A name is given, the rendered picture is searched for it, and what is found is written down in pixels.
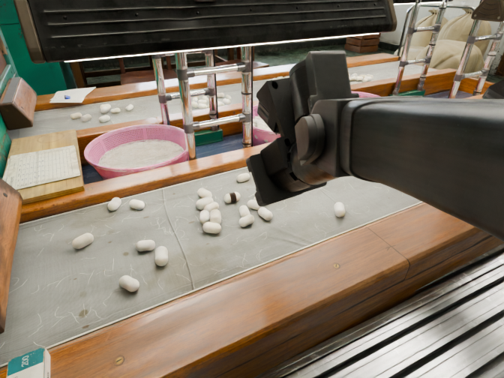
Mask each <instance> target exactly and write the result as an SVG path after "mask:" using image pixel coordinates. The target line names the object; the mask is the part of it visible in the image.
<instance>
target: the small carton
mask: <svg viewBox="0 0 504 378"><path fill-rule="evenodd" d="M6 378H50V354H49V353H48V351H47V349H46V347H45V346H43V347H41V348H39V349H35V350H33V351H31V352H27V353H25V354H23V355H20V356H17V357H16V358H12V359H10V360H8V365H7V376H6Z"/></svg>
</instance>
